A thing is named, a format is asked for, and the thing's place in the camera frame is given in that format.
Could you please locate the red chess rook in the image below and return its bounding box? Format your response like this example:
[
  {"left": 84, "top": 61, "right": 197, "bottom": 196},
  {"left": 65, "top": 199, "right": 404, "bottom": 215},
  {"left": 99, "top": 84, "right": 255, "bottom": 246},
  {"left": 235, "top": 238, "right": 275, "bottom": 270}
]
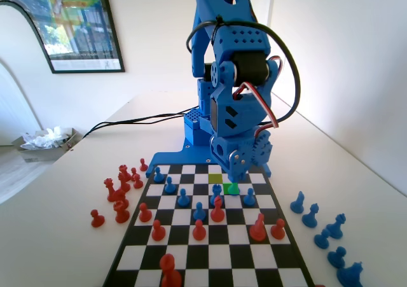
[
  {"left": 118, "top": 164, "right": 132, "bottom": 183},
  {"left": 113, "top": 200, "right": 130, "bottom": 224}
]

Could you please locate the crumpled white packing paper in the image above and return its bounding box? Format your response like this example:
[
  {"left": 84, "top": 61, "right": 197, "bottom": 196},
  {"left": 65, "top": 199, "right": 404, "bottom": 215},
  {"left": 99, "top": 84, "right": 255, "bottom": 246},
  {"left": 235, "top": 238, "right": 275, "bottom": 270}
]
[{"left": 20, "top": 126, "right": 72, "bottom": 150}]

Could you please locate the blue chess bishop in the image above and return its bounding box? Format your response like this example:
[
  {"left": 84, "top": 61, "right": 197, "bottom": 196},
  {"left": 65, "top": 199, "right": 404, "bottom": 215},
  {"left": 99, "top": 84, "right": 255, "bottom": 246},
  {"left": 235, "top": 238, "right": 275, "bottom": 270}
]
[{"left": 301, "top": 202, "right": 319, "bottom": 228}]

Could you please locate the red chess queen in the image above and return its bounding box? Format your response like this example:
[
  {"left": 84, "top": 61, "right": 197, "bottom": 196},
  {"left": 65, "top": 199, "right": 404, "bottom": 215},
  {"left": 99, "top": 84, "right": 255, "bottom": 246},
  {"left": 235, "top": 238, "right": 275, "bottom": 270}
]
[{"left": 104, "top": 178, "right": 119, "bottom": 202}]

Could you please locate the red white servo wire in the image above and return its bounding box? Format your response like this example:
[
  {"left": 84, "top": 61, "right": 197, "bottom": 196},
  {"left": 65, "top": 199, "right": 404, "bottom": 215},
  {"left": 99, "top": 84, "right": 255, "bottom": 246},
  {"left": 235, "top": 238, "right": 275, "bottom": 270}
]
[{"left": 233, "top": 55, "right": 284, "bottom": 131}]

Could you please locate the black table cable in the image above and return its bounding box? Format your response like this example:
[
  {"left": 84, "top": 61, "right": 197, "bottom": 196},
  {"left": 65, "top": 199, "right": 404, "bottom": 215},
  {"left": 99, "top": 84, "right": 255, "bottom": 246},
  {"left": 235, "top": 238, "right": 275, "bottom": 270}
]
[
  {"left": 83, "top": 107, "right": 200, "bottom": 139},
  {"left": 95, "top": 124, "right": 186, "bottom": 132}
]

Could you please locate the black framed map poster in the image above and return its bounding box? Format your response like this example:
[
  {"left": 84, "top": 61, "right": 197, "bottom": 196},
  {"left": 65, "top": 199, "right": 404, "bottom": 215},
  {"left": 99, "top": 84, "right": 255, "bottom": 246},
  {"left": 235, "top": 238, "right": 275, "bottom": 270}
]
[{"left": 0, "top": 0, "right": 126, "bottom": 74}]

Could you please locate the white arched furniture panel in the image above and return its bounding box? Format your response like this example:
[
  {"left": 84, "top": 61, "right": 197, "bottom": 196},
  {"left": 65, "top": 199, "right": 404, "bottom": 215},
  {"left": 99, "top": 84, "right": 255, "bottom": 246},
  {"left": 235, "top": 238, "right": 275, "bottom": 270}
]
[{"left": 0, "top": 0, "right": 45, "bottom": 146}]

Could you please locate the blue chess queen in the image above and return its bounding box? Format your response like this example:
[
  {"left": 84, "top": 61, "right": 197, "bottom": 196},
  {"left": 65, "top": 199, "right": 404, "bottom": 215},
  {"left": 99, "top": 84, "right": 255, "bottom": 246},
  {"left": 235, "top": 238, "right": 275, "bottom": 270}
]
[{"left": 324, "top": 213, "right": 347, "bottom": 239}]

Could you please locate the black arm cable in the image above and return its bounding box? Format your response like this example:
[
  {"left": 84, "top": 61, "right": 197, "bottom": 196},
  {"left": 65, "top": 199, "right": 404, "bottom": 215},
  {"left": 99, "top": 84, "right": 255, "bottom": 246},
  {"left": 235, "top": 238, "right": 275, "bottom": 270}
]
[{"left": 186, "top": 16, "right": 302, "bottom": 123}]

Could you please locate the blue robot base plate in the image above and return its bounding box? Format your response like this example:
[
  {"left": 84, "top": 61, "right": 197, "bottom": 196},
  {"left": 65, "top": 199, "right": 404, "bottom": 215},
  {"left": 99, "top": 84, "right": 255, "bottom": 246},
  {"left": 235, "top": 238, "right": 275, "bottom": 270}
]
[{"left": 146, "top": 136, "right": 273, "bottom": 178}]

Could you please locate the black and white chessboard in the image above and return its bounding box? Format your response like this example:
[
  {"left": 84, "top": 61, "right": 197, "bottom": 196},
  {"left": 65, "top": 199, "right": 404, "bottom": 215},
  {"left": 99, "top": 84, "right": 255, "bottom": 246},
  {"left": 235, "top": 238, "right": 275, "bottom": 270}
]
[{"left": 102, "top": 162, "right": 315, "bottom": 287}]

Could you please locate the blue chess knight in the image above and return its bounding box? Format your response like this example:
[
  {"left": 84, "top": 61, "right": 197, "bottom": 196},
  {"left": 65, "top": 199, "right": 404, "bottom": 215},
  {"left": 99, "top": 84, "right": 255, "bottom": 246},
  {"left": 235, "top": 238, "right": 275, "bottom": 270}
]
[{"left": 289, "top": 190, "right": 306, "bottom": 214}]

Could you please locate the grey cardboard box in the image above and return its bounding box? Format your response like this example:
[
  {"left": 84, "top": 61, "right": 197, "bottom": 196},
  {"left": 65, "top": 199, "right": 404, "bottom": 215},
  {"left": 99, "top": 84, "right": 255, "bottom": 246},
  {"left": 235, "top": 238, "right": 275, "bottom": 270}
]
[{"left": 11, "top": 127, "right": 84, "bottom": 163}]

